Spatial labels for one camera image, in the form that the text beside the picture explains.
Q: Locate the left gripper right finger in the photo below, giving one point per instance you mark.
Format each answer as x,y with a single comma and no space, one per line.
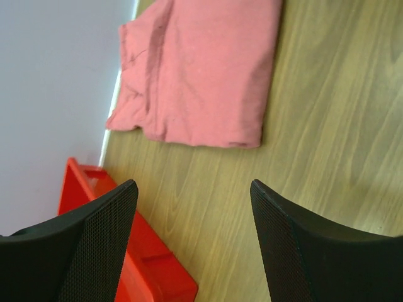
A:
307,257

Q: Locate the red plastic bin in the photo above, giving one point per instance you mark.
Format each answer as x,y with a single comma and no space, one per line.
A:
151,272

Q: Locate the pink t-shirt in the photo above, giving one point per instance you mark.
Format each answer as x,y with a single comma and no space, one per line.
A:
197,72

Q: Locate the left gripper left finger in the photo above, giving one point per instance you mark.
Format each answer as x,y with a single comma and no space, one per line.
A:
77,256

